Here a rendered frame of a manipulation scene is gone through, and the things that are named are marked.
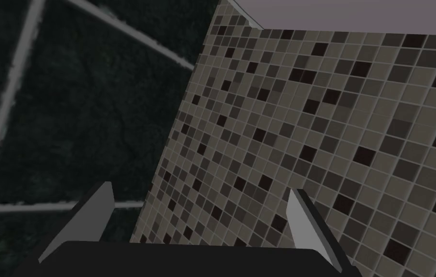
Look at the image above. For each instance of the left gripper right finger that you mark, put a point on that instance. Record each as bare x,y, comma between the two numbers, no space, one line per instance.
307,227

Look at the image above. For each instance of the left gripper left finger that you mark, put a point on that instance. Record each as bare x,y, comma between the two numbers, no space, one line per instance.
87,219

